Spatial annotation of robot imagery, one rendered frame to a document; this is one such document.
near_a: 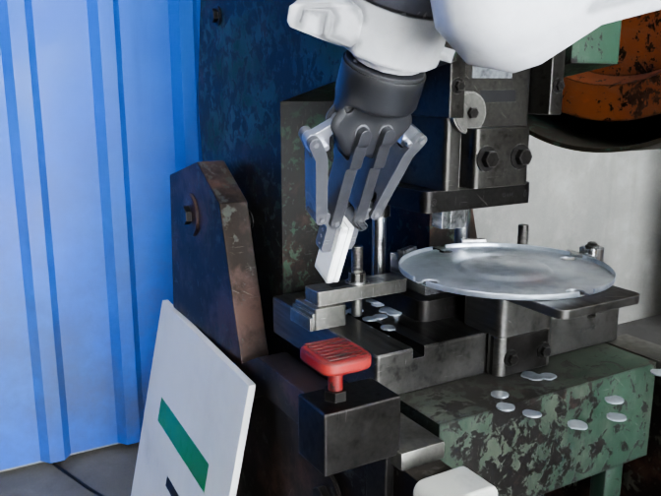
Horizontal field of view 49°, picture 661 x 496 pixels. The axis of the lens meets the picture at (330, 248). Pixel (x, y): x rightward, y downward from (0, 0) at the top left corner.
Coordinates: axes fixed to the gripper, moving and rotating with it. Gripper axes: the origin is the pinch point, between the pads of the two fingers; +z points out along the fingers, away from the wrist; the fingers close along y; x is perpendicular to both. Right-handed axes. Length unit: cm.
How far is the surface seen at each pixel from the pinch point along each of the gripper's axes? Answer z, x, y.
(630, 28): -14, 31, 69
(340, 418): 14.3, -10.3, -0.7
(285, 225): 22.5, 33.6, 14.0
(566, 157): 70, 121, 184
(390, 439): 17.8, -12.0, 5.6
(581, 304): 5.2, -9.2, 30.2
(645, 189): 84, 115, 234
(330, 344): 10.5, -3.5, 0.5
